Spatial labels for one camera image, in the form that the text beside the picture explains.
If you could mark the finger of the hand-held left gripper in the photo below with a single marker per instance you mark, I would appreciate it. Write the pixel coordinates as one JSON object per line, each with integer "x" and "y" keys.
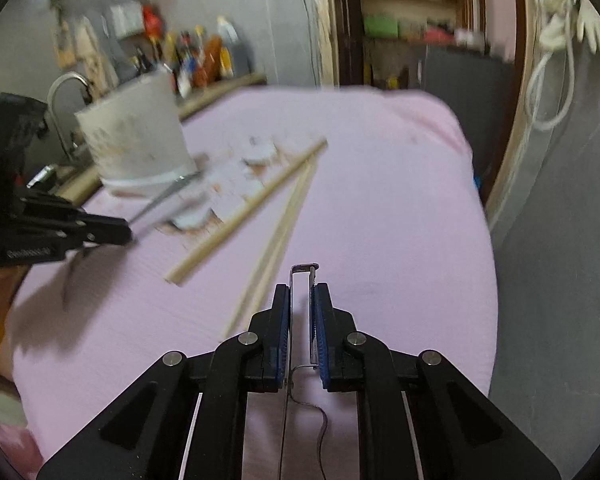
{"x": 100, "y": 239}
{"x": 80, "y": 219}

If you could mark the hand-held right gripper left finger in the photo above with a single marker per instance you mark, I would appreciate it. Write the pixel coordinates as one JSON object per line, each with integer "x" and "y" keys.
{"x": 280, "y": 340}

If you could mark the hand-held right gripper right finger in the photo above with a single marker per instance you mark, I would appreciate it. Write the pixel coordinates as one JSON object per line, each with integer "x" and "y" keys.
{"x": 321, "y": 340}

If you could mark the wooden chopstick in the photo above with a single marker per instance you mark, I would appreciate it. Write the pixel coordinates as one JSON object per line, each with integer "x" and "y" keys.
{"x": 270, "y": 240}
{"x": 280, "y": 232}
{"x": 245, "y": 214}

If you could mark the white plastic utensil holder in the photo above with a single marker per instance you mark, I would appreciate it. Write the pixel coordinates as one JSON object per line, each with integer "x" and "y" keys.
{"x": 130, "y": 130}

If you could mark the person's left hand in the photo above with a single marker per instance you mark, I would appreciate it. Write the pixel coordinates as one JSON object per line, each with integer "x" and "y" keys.
{"x": 5, "y": 295}

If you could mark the steel kitchen faucet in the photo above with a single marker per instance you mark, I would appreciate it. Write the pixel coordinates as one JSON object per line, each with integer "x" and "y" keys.
{"x": 60, "y": 105}

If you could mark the pink table cloth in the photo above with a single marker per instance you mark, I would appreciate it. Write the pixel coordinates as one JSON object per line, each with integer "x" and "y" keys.
{"x": 380, "y": 260}

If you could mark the beige hanging rag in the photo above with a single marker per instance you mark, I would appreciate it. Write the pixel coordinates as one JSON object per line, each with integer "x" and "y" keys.
{"x": 97, "y": 55}

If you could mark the torn white paper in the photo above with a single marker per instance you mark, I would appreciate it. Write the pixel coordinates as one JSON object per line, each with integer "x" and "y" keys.
{"x": 240, "y": 175}

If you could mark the white hanging chopstick basket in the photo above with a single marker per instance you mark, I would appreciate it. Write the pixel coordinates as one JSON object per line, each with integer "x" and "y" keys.
{"x": 126, "y": 20}

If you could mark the red plastic bag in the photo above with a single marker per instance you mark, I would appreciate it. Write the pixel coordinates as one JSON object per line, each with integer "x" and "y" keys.
{"x": 151, "y": 20}

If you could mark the pink patterned cloth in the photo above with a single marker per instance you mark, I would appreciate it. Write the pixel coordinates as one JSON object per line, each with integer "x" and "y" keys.
{"x": 5, "y": 440}

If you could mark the clear oil jug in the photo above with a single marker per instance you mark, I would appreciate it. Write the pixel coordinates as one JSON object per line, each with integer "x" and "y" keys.
{"x": 228, "y": 45}

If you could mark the dark grey cabinet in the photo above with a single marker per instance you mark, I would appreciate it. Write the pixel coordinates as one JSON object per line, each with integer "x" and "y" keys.
{"x": 445, "y": 72}

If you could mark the red cloth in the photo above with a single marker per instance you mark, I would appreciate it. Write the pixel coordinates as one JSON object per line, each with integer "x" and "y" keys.
{"x": 437, "y": 35}

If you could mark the cream rubber glove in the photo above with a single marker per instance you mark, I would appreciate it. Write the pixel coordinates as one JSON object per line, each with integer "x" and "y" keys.
{"x": 557, "y": 20}
{"x": 595, "y": 25}

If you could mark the worn wooden door frame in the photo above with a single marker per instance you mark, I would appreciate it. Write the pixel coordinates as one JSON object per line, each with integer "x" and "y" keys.
{"x": 325, "y": 35}

